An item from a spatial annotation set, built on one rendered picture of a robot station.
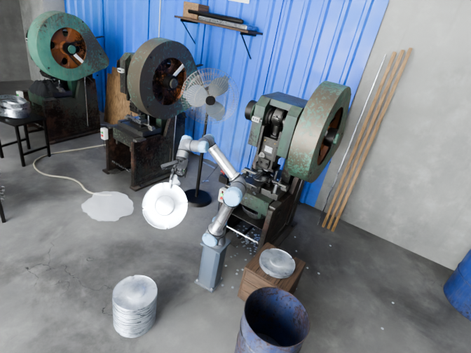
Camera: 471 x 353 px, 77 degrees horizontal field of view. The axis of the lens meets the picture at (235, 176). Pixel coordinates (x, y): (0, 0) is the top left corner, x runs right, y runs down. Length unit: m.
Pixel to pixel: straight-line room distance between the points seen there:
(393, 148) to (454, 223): 1.02
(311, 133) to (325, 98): 0.27
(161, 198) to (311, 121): 1.15
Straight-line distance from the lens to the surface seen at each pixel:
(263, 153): 2.70
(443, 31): 3.56
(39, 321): 2.63
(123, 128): 3.87
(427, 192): 3.82
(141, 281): 2.34
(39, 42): 4.48
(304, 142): 2.18
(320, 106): 2.21
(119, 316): 2.29
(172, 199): 1.88
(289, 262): 2.53
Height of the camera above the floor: 2.04
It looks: 28 degrees down
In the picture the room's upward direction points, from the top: 11 degrees clockwise
